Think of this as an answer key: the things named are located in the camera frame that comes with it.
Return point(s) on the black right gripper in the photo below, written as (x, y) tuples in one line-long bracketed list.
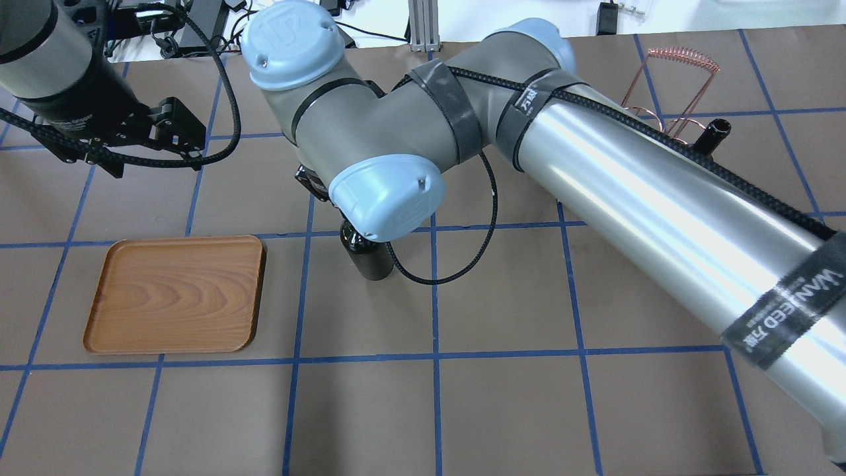
[(309, 182)]

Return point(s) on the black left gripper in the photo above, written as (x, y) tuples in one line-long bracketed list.
[(84, 106)]

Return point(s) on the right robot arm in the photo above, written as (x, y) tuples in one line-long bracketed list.
[(765, 277)]

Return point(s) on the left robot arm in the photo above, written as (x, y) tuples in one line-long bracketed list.
[(50, 60)]

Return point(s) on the wooden tray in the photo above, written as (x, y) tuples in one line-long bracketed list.
[(183, 295)]

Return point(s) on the black power adapter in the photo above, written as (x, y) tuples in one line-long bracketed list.
[(607, 18)]

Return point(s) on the aluminium frame post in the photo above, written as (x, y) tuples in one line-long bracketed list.
[(423, 26)]

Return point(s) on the copper wire bottle basket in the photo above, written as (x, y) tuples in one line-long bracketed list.
[(669, 85)]

